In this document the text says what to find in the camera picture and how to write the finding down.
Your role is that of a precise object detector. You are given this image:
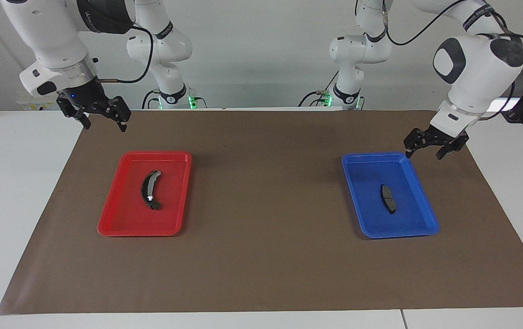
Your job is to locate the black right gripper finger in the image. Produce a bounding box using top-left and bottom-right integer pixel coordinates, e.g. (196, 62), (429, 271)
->
(109, 96), (132, 133)
(62, 105), (92, 130)

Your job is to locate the blue plastic tray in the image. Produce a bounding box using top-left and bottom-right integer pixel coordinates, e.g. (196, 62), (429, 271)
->
(341, 152), (440, 239)

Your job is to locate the black base cable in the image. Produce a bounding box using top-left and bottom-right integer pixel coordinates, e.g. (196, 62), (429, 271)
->
(298, 71), (339, 108)
(142, 88), (161, 110)

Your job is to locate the white power strip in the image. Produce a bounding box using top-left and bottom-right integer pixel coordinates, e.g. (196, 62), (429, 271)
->
(18, 97), (58, 111)

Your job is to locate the dark brake pad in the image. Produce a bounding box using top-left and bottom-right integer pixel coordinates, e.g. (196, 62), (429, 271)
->
(380, 184), (397, 214)

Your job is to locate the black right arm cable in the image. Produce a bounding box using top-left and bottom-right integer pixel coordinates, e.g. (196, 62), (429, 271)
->
(96, 25), (154, 84)

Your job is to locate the brown table mat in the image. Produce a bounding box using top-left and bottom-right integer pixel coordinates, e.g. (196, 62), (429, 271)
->
(0, 110), (523, 316)

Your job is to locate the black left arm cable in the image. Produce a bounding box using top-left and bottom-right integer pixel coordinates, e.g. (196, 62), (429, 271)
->
(355, 0), (523, 122)

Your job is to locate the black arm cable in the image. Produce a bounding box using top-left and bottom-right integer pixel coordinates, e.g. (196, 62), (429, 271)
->
(96, 25), (154, 84)
(355, 0), (523, 122)

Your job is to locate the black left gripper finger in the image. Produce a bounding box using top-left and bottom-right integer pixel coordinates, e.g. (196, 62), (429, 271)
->
(436, 137), (469, 160)
(403, 129), (429, 159)

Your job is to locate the curved brake shoe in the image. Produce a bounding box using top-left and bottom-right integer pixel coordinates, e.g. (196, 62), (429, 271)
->
(141, 170), (163, 211)

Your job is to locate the red plastic tray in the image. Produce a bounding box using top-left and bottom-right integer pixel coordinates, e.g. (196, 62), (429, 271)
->
(97, 151), (193, 237)

